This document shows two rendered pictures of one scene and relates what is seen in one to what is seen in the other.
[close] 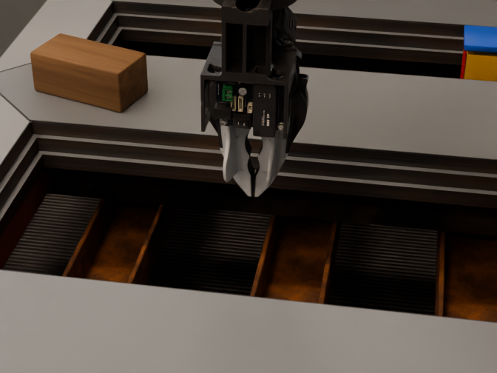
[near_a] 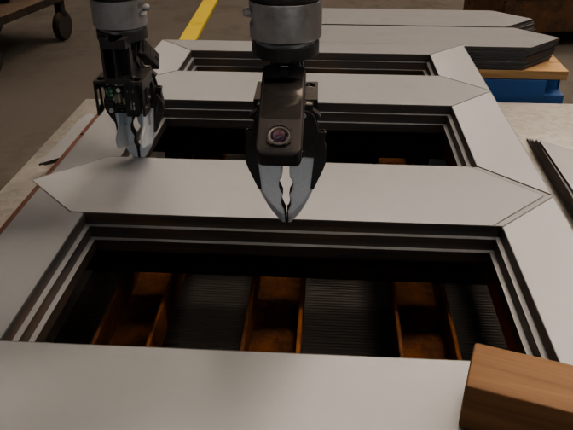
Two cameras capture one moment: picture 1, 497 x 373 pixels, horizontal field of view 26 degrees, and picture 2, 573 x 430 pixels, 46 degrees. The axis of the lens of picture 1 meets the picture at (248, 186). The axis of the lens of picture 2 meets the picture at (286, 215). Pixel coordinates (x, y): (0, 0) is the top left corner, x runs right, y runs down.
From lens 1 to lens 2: 1.51 m
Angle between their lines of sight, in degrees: 117
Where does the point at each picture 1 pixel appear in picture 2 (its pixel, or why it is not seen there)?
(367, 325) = (208, 208)
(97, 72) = (504, 352)
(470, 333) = (147, 207)
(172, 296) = (332, 216)
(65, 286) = (402, 217)
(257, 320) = not seen: hidden behind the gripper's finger
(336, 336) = (228, 202)
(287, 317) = (257, 209)
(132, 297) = (356, 213)
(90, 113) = not seen: hidden behind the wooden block
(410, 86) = not seen: outside the picture
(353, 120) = (191, 392)
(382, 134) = (161, 370)
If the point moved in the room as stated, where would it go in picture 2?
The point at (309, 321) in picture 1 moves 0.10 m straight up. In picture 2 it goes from (244, 208) to (241, 141)
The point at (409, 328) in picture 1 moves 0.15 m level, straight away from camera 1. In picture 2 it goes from (183, 208) to (155, 270)
